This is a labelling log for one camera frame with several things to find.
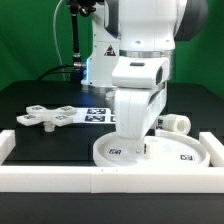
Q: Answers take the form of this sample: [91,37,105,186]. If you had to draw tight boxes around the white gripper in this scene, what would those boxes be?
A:
[112,57,170,140]

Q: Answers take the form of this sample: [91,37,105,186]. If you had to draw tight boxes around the white round table top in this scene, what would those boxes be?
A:
[93,130,210,168]

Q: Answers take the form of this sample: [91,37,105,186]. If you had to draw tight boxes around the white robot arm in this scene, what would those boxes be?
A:
[82,0,208,140]

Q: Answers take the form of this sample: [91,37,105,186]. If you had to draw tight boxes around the white marker sheet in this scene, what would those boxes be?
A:
[73,108,115,124]

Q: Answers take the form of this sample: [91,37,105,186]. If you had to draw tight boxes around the white right fence bar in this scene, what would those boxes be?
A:
[199,132,224,167]

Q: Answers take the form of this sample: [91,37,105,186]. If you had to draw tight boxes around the white fence bar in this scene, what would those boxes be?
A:
[0,166,224,193]
[199,132,224,167]
[0,130,16,166]

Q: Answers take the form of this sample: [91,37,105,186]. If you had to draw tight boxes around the white cross-shaped table base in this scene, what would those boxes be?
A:
[17,105,77,133]

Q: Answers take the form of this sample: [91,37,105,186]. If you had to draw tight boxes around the white front fence bar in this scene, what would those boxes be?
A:
[0,166,224,193]

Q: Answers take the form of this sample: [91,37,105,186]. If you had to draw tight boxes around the white left fence bar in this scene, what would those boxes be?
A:
[0,130,16,166]

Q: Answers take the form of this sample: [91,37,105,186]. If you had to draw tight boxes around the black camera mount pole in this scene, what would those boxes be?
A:
[66,0,96,68]

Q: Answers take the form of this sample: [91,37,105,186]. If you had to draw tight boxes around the black cables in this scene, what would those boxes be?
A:
[36,64,87,82]

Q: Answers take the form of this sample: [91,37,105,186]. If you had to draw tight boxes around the white cable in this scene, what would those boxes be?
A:
[52,0,67,81]

